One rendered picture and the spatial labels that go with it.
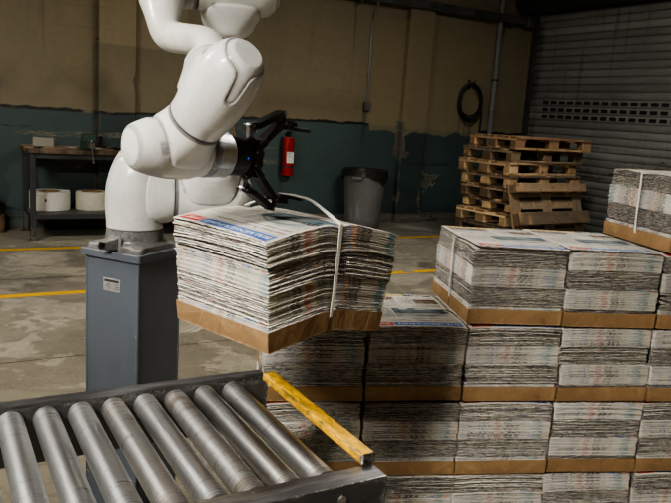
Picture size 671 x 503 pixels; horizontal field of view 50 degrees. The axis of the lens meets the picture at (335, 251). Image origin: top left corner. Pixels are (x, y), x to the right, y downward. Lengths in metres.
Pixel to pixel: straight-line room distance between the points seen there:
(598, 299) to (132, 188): 1.36
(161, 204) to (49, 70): 6.42
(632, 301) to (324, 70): 7.50
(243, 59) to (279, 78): 7.95
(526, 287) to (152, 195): 1.08
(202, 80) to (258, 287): 0.40
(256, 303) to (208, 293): 0.15
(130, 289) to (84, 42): 6.56
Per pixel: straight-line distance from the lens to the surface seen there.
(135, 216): 2.01
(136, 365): 2.06
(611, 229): 2.59
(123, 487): 1.25
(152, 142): 1.24
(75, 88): 8.40
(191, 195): 2.01
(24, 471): 1.32
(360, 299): 1.55
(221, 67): 1.18
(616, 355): 2.33
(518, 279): 2.14
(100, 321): 2.11
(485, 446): 2.26
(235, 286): 1.41
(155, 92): 8.60
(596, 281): 2.23
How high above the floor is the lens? 1.40
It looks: 11 degrees down
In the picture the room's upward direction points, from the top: 4 degrees clockwise
